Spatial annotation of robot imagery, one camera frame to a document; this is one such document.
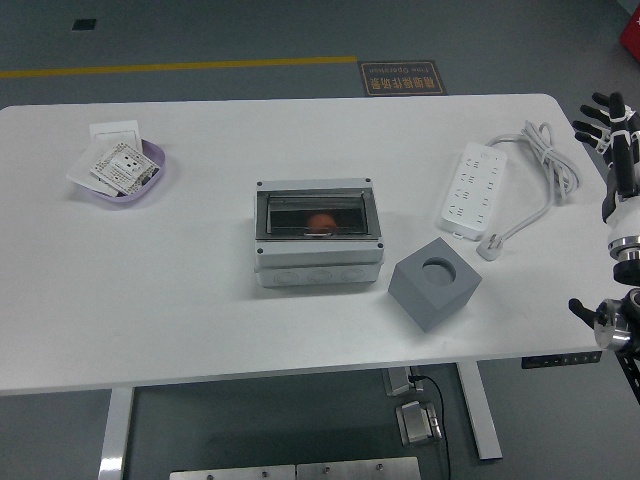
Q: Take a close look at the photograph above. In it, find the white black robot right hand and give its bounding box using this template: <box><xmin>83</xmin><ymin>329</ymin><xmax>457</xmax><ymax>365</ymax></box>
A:
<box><xmin>572</xmin><ymin>91</ymin><xmax>640</xmax><ymax>244</ymax></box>

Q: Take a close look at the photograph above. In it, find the orange cylinder object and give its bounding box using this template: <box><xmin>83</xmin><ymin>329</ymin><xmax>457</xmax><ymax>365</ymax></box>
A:
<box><xmin>305</xmin><ymin>213</ymin><xmax>337</xmax><ymax>235</ymax></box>

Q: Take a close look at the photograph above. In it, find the grey junction box with lid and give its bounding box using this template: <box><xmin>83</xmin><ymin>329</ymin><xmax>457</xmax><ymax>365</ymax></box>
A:
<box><xmin>253</xmin><ymin>177</ymin><xmax>385</xmax><ymax>287</ymax></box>

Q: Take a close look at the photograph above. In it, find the red object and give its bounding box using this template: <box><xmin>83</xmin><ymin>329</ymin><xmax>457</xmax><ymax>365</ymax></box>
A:
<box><xmin>618</xmin><ymin>9</ymin><xmax>640</xmax><ymax>54</ymax></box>

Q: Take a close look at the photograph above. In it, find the grey cube holder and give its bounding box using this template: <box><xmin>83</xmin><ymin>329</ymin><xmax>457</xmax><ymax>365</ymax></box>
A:
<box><xmin>388</xmin><ymin>237</ymin><xmax>483</xmax><ymax>332</ymax></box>

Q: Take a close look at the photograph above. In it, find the grey under-table control box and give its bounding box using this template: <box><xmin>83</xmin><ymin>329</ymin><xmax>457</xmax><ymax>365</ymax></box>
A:
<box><xmin>382</xmin><ymin>367</ymin><xmax>425</xmax><ymax>398</ymax></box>

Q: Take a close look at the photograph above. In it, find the silver metal box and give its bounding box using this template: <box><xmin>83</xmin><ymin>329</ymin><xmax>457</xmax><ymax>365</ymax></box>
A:
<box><xmin>395</xmin><ymin>399</ymin><xmax>444</xmax><ymax>446</ymax></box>

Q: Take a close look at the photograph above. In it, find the white power strip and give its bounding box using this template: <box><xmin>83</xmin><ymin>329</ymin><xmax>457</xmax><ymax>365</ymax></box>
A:
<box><xmin>435</xmin><ymin>141</ymin><xmax>509</xmax><ymax>242</ymax></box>

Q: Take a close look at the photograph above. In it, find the black table control panel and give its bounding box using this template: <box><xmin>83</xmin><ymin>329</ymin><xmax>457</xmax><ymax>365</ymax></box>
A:
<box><xmin>521</xmin><ymin>351</ymin><xmax>603</xmax><ymax>370</ymax></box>

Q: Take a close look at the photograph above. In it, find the black orange floor sign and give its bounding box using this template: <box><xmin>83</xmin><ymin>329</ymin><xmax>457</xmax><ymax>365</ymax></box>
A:
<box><xmin>357</xmin><ymin>60</ymin><xmax>446</xmax><ymax>97</ymax></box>

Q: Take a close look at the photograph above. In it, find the white table leg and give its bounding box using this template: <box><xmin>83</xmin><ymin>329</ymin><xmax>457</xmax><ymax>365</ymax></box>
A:
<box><xmin>455</xmin><ymin>360</ymin><xmax>503</xmax><ymax>461</ymax></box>
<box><xmin>98</xmin><ymin>385</ymin><xmax>135</xmax><ymax>480</ymax></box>

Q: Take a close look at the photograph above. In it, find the grey metal plate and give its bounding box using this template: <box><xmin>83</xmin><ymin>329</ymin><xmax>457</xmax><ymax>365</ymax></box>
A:
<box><xmin>296</xmin><ymin>456</ymin><xmax>421</xmax><ymax>480</ymax></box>
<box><xmin>169</xmin><ymin>464</ymin><xmax>297</xmax><ymax>480</ymax></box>

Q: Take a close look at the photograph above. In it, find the yellow floor tape line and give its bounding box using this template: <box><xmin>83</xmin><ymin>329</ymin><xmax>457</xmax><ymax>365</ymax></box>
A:
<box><xmin>0</xmin><ymin>55</ymin><xmax>358</xmax><ymax>80</ymax></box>

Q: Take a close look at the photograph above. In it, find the purple plastic tray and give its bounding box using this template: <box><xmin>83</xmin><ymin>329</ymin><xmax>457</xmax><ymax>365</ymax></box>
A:
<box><xmin>74</xmin><ymin>138</ymin><xmax>167</xmax><ymax>205</ymax></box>

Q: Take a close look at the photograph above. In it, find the white socket panel printed wrap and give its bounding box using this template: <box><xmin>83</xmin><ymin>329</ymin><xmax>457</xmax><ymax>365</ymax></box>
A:
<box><xmin>89</xmin><ymin>142</ymin><xmax>162</xmax><ymax>197</ymax></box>

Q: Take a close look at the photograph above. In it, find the plain white flat panel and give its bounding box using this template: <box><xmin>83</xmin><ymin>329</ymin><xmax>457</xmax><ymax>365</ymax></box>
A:
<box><xmin>66</xmin><ymin>144</ymin><xmax>119</xmax><ymax>197</ymax></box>

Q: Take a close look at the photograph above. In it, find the black cable under table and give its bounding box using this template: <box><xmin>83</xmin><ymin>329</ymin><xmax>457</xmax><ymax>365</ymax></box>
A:
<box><xmin>409</xmin><ymin>374</ymin><xmax>451</xmax><ymax>480</ymax></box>

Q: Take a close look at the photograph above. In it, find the white wall switch plate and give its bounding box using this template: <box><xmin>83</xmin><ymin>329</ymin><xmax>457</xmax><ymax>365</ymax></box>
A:
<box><xmin>89</xmin><ymin>119</ymin><xmax>143</xmax><ymax>151</ymax></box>

